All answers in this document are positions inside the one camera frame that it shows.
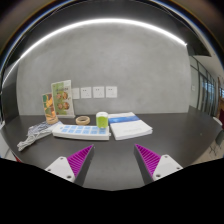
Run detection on curved ceiling light strip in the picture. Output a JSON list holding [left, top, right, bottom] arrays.
[[1, 18, 188, 88]]

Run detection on green and white charger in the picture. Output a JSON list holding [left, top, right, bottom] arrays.
[[95, 111, 109, 129]]

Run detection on white booklet with blue band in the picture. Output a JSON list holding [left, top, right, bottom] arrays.
[[107, 111, 154, 141]]

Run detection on glass partition wall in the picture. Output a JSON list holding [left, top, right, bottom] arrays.
[[188, 54, 224, 118]]

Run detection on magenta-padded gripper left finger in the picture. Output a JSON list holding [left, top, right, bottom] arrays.
[[44, 144, 95, 186]]

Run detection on white power strip, blue sockets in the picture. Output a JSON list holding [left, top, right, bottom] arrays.
[[52, 124, 112, 141]]

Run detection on beige tape roll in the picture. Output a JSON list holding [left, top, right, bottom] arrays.
[[75, 115, 91, 126]]

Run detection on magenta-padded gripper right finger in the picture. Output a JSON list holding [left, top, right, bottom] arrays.
[[133, 143, 184, 185]]

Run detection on large acrylic menu stand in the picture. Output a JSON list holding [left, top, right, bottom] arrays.
[[50, 79, 76, 119]]

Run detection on white power strip cable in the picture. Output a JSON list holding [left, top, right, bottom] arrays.
[[16, 127, 56, 152]]

